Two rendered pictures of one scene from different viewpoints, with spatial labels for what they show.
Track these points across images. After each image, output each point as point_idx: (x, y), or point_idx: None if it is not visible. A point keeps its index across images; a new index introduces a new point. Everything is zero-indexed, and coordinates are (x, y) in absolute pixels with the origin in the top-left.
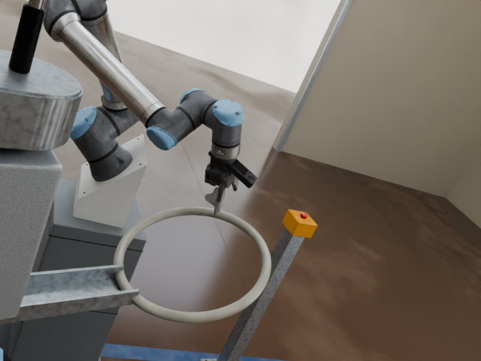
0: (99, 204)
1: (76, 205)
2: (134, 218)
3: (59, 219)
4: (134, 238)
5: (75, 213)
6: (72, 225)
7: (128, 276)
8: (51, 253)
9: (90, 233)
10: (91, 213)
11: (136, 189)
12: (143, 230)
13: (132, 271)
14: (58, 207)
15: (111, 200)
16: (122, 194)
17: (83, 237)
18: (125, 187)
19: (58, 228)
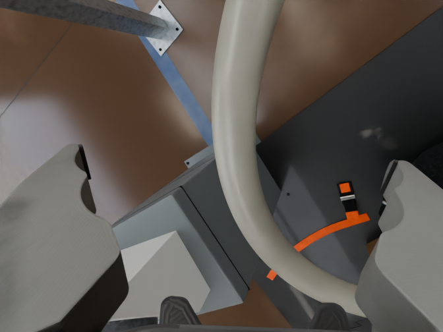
0: (183, 286)
1: (202, 303)
2: (142, 224)
3: (230, 300)
4: (180, 209)
5: (207, 292)
6: (227, 284)
7: (202, 174)
8: (250, 264)
9: (218, 258)
10: (194, 278)
11: (135, 278)
12: (153, 205)
13: (198, 176)
14: (207, 307)
15: (171, 282)
16: (154, 282)
17: (225, 259)
18: (146, 292)
19: (242, 292)
